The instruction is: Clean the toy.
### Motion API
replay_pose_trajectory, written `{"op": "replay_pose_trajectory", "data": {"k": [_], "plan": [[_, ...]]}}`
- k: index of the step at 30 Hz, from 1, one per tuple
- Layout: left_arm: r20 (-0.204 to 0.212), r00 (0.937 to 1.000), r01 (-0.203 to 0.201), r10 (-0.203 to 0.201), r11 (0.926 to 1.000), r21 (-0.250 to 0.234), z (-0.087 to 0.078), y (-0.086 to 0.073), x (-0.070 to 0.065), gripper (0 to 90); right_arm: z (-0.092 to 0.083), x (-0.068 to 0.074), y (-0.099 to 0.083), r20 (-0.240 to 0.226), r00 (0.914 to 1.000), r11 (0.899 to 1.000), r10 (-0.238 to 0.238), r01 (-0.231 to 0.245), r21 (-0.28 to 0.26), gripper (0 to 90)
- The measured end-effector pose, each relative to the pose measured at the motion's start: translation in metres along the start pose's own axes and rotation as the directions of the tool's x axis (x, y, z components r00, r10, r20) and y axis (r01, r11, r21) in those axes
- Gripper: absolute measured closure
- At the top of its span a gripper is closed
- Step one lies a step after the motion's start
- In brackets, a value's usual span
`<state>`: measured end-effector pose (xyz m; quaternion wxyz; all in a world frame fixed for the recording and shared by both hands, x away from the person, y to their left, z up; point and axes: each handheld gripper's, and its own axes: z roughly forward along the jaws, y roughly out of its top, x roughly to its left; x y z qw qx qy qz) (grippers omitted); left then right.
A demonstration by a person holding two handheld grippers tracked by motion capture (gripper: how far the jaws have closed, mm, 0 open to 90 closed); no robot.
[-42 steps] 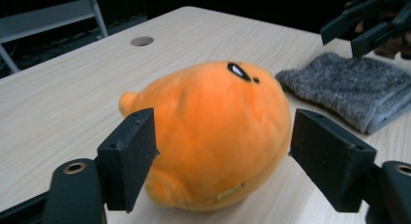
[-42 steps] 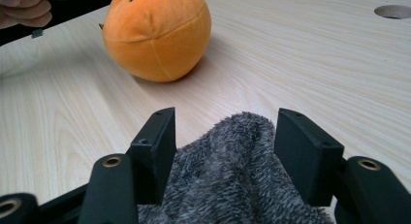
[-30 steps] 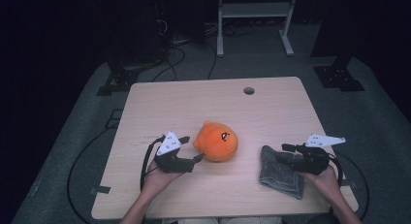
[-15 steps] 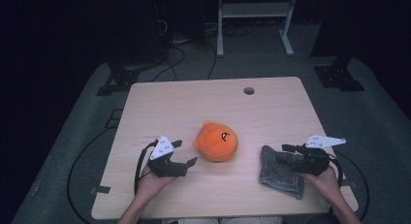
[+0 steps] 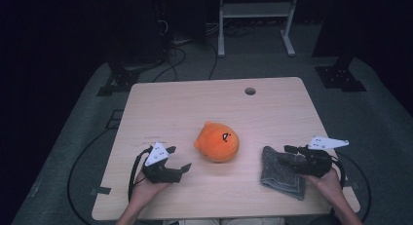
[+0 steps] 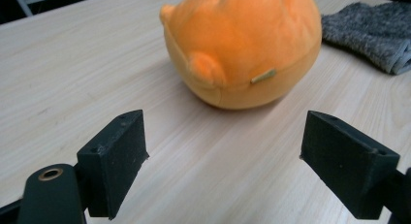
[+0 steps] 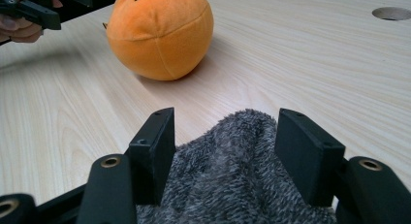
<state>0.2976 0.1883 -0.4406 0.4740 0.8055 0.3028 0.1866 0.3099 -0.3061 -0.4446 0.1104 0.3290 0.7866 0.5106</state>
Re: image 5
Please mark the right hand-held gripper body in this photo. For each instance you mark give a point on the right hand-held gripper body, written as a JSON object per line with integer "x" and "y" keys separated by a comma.
{"x": 313, "y": 163}

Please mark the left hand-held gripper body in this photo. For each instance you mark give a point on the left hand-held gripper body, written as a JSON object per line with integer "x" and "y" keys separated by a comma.
{"x": 159, "y": 173}

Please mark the grey fluffy towel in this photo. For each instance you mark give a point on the grey fluffy towel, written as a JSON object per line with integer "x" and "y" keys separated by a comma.
{"x": 279, "y": 181}

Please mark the orange plush toy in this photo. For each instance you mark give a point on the orange plush toy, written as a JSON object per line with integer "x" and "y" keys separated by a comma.
{"x": 214, "y": 147}

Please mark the person's left hand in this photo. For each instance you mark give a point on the person's left hand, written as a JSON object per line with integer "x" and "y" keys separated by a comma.
{"x": 144, "y": 189}

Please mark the person's right hand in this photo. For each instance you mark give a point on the person's right hand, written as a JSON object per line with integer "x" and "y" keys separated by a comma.
{"x": 328, "y": 184}

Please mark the black floor tape strip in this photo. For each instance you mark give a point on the black floor tape strip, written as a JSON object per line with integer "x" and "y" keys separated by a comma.
{"x": 101, "y": 190}

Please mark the grey round table grommet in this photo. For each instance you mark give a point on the grey round table grommet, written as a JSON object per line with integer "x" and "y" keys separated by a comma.
{"x": 250, "y": 91}

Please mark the black stand base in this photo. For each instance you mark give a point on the black stand base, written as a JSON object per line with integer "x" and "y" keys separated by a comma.
{"x": 121, "y": 79}
{"x": 341, "y": 79}

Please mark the white metal stand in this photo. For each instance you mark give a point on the white metal stand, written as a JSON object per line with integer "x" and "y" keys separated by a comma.
{"x": 253, "y": 10}

